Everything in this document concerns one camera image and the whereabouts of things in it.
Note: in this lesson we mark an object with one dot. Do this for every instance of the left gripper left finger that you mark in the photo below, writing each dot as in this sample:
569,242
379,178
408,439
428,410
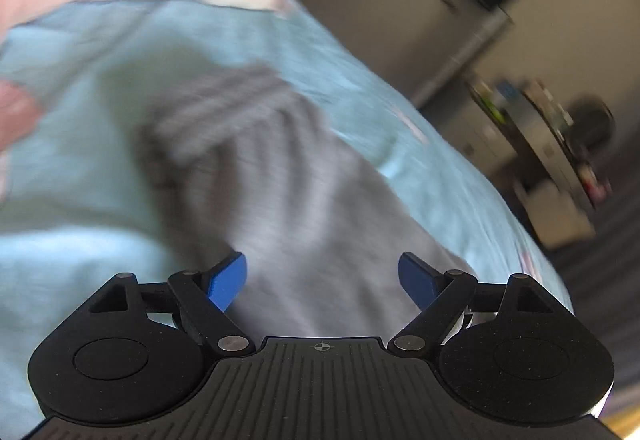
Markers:
203,297

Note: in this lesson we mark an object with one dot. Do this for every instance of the vanity desk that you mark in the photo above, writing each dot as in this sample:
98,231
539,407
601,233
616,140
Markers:
534,123

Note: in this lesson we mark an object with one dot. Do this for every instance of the round vanity mirror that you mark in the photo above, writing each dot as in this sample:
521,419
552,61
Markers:
593,126

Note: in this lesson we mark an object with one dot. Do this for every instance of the white nightstand cabinet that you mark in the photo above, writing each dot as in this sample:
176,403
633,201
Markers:
467,128

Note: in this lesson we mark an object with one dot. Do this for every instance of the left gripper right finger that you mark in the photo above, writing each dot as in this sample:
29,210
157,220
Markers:
441,298

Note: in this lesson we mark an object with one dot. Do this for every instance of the light blue bed sheet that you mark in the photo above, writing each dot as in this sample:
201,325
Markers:
79,209

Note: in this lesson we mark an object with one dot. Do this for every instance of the grey pants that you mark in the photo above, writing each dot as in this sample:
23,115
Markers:
240,162

